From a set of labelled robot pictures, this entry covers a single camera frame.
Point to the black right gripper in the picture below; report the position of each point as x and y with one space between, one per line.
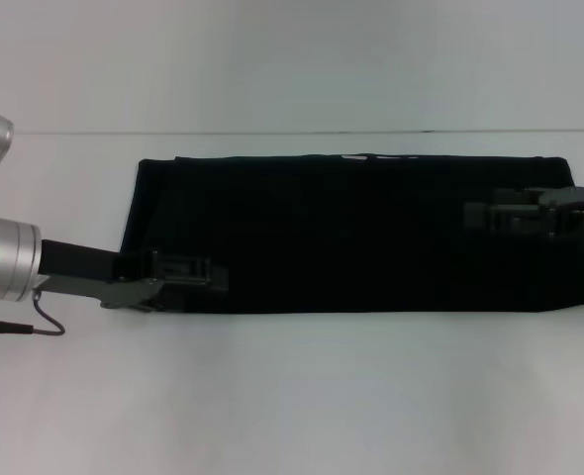
576 208

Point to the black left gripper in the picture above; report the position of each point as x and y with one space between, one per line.
84 272

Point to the black shirt with FREE print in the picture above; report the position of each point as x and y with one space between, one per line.
346 237

